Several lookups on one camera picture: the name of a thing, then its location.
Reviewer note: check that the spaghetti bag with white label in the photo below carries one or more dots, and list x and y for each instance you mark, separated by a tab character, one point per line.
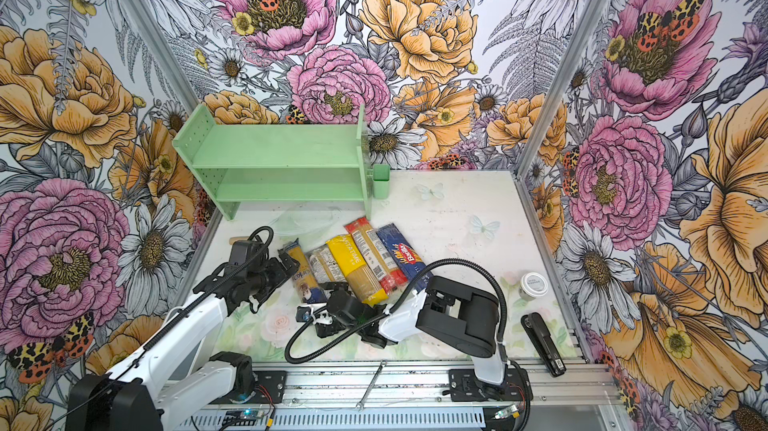
324	267

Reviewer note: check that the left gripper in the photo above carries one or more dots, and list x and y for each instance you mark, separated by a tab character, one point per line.
279	274

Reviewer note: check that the green wooden shelf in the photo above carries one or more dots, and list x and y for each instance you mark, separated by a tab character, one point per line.
239	163

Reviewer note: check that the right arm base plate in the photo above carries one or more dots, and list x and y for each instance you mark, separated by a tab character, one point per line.
464	386

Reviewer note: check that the green circuit board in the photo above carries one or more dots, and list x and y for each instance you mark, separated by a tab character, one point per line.
246	417

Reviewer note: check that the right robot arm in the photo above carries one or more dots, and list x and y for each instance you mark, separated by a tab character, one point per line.
455	314

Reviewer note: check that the metal rod on rail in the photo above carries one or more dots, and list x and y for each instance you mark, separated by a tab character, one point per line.
360	405

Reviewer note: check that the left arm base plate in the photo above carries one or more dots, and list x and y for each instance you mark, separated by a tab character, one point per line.
269	387

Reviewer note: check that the black stapler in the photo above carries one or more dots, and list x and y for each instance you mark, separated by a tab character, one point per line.
540	336

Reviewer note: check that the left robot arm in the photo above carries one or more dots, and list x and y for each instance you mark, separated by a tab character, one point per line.
137	393

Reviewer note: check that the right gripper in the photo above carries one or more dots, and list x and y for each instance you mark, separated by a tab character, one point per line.
327	329

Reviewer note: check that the small board right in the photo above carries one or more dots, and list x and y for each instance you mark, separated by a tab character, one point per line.
509	412

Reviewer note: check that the yellow spaghetti bag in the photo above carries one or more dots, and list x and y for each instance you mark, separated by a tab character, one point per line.
356	271

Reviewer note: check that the white round jar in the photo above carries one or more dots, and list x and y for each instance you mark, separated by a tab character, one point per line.
533	285

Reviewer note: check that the red spaghetti bag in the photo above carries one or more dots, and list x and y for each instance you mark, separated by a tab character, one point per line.
386	271

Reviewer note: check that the spaghetti bag with blue end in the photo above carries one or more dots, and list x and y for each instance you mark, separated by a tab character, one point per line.
304	281

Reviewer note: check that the green cup on shelf side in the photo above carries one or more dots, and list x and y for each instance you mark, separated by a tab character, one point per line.
380	181

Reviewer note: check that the small wooden mallet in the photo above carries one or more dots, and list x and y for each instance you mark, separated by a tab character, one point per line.
235	239

